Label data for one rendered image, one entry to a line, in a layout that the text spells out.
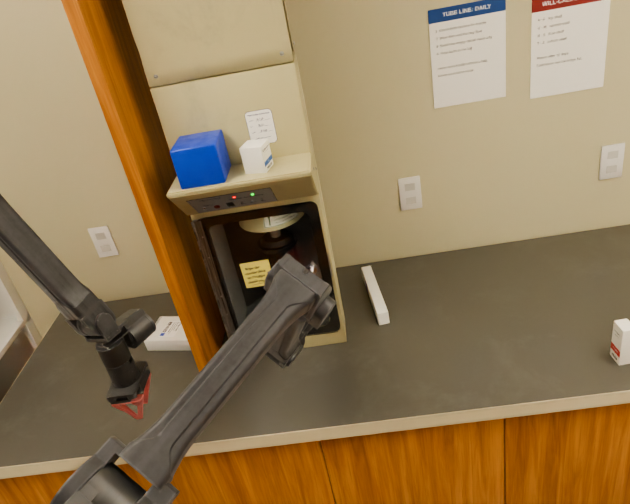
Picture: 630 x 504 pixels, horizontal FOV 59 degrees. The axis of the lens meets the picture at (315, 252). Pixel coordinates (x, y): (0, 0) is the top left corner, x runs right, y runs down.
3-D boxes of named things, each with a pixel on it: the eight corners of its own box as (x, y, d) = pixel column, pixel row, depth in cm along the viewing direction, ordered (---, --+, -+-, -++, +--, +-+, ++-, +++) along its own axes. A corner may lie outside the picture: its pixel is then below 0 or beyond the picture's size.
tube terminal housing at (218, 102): (244, 305, 181) (173, 64, 143) (343, 291, 178) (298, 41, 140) (235, 357, 160) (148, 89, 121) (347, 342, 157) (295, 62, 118)
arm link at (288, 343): (262, 278, 83) (320, 322, 82) (285, 251, 86) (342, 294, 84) (250, 347, 122) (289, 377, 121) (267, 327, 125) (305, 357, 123)
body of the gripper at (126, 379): (149, 366, 125) (138, 341, 121) (137, 400, 116) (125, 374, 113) (122, 370, 126) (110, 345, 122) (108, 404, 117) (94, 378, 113)
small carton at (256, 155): (253, 165, 127) (247, 140, 124) (273, 163, 126) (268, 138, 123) (245, 174, 123) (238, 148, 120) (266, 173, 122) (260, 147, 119)
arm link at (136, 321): (71, 320, 114) (93, 319, 109) (112, 288, 122) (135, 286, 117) (101, 365, 119) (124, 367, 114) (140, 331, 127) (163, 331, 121)
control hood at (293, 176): (188, 211, 136) (175, 173, 131) (319, 190, 133) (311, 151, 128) (178, 234, 126) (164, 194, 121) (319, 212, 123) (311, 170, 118)
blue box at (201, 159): (190, 172, 130) (178, 135, 126) (231, 165, 129) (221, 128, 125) (181, 190, 122) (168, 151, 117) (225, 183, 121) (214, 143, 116)
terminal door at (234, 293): (233, 344, 157) (193, 218, 137) (341, 330, 154) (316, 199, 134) (233, 346, 156) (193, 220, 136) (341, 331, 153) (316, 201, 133)
